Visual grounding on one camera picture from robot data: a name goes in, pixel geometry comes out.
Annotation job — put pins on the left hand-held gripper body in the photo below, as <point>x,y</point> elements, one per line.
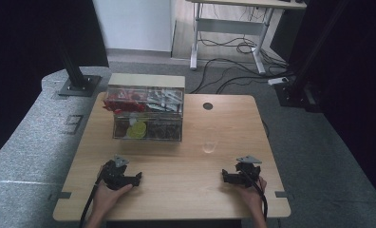
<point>115,177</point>

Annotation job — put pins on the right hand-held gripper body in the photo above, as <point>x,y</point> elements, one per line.
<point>248,174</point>

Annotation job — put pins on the clear glass cup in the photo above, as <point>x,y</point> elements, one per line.
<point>209,147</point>

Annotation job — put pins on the pile of dark packets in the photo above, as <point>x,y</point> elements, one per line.
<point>164,130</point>

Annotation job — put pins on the clear acrylic drawer organizer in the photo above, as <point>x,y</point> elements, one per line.
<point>146,81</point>

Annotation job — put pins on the person's right hand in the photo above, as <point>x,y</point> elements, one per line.
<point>255,196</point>

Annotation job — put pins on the person's left hand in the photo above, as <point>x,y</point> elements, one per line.
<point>105,199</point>

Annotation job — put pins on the pile of yellow-green packets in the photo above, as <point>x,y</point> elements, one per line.
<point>137,130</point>

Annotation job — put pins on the floor socket cover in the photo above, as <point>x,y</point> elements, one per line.
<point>73,124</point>

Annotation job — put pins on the pile of red packets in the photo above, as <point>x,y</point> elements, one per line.
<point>124,104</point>

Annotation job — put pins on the pile of silver packets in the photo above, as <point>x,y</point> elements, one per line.
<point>165,100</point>

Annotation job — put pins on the white power strip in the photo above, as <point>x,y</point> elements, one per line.
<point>278,81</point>

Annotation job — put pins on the black metal stand with base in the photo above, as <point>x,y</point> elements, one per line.
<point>78,85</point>

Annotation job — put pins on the black curtain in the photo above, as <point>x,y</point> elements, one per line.
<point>24,47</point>
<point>360,95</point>

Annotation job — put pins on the black box under desk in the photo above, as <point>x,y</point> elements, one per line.
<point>284,34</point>

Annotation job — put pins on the white desk frame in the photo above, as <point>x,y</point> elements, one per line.
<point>230,27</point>

